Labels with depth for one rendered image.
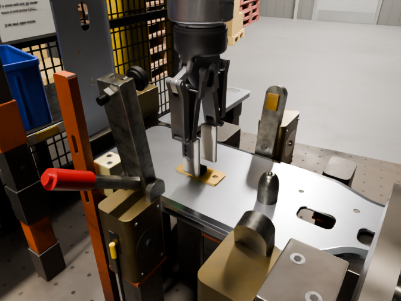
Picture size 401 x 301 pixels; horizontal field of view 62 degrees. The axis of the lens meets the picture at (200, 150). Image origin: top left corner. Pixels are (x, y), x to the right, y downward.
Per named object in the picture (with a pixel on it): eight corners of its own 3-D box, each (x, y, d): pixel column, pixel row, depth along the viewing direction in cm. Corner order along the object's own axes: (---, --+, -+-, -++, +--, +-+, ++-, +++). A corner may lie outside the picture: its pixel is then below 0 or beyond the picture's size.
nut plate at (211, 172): (227, 175, 57) (227, 169, 57) (215, 186, 55) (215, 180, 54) (187, 160, 62) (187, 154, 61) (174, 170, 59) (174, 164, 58)
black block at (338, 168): (332, 261, 80) (363, 156, 65) (319, 291, 73) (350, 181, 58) (310, 251, 82) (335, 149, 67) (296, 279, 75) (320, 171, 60)
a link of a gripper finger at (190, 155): (193, 129, 51) (182, 137, 48) (194, 157, 53) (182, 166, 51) (185, 126, 51) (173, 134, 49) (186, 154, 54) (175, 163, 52)
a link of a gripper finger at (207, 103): (190, 63, 50) (196, 58, 51) (201, 122, 57) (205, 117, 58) (213, 67, 48) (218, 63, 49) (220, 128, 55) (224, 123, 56)
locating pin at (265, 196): (279, 204, 53) (284, 170, 50) (271, 215, 51) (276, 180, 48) (261, 197, 55) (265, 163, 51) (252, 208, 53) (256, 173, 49)
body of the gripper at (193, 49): (206, 30, 41) (205, 101, 45) (239, 20, 47) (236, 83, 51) (159, 24, 44) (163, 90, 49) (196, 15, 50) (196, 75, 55)
